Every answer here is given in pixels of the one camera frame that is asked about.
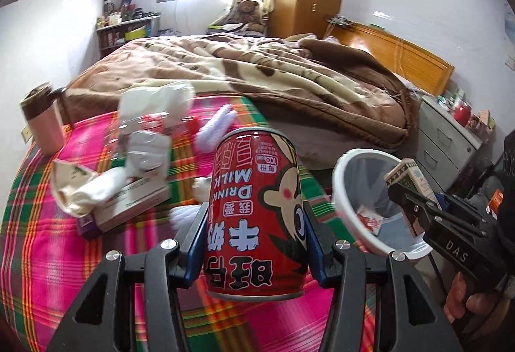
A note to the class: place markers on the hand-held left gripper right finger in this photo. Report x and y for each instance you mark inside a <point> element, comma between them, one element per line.
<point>318,257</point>

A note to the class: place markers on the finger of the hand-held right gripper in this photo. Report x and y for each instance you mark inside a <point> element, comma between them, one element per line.
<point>418,215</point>

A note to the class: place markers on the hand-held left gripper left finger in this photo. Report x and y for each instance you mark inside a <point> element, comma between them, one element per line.
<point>192,255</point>

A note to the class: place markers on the green white drink carton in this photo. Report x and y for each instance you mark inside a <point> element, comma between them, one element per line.
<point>410,175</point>

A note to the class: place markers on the red milk drink can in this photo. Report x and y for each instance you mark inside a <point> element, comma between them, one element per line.
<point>249,215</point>

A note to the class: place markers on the white waste bin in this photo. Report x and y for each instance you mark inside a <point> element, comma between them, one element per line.
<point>349,191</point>

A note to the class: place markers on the white yogurt cup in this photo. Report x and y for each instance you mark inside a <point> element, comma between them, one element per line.
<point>147,155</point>

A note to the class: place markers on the white foam fruit net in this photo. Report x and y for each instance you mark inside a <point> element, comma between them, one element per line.
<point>213,126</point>

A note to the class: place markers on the person's right hand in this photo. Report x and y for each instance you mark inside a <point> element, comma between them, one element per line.
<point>470,305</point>

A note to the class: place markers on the red white wrapper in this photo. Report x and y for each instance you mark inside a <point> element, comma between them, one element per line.
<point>368,219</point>

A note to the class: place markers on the white crumpled tissue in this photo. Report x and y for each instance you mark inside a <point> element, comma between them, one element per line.
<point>202,189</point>

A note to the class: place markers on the grey drawer cabinet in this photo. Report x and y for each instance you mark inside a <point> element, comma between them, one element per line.
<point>438,143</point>

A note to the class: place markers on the flat cardboard medicine box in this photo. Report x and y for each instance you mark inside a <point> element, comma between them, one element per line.
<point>134,200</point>

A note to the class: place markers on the small purple box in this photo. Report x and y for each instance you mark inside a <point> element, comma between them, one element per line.
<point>88,227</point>

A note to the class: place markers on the red jar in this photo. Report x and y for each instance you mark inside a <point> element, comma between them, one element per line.
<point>462,112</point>

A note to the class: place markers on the cream white cloth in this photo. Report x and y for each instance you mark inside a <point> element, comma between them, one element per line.
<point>100,187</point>

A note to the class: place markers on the pink plaid tablecloth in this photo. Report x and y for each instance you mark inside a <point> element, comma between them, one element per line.
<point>60,275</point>

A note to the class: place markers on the clear plastic bottle red label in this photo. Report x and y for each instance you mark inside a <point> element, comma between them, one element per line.
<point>120,137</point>

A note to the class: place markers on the white tissue pack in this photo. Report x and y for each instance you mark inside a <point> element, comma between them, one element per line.
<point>157,98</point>

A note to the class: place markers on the wooden bed headboard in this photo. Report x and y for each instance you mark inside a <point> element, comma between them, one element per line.
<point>402,54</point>

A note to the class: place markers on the brown patterned blanket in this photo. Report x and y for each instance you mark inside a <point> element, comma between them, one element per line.
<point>281,86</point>

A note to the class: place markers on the pink mug with brown lid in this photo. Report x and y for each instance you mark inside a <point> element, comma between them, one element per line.
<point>44,126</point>

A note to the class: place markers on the pile of clothes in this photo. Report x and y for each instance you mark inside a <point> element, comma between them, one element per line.
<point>225,27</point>

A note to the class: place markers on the brown teddy bear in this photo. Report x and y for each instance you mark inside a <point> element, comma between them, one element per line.
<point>247,12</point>

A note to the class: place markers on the clutter of bottles on shelf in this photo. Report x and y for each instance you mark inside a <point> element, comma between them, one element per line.
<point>120,14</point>

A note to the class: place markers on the white wall shelf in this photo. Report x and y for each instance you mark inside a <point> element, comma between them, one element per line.
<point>120,34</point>

